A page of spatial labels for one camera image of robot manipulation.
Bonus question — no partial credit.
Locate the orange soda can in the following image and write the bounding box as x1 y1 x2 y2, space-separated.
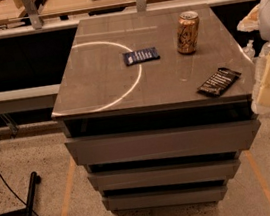
177 10 200 55

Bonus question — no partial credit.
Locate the black rxbar chocolate wrapper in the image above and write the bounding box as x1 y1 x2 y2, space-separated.
197 67 241 97

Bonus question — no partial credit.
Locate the clear sanitizer bottle left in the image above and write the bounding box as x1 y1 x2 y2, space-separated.
243 39 255 60

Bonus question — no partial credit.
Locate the clear sanitizer bottle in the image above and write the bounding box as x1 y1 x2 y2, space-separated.
243 39 255 60
259 42 270 58

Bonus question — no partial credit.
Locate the clear sanitizer bottle right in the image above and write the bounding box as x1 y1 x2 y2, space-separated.
259 42 270 58

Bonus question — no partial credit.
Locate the blue snack bar wrapper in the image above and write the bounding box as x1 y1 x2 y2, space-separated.
123 47 160 67

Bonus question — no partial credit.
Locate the grey drawer cabinet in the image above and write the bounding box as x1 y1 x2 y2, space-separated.
52 5 260 211

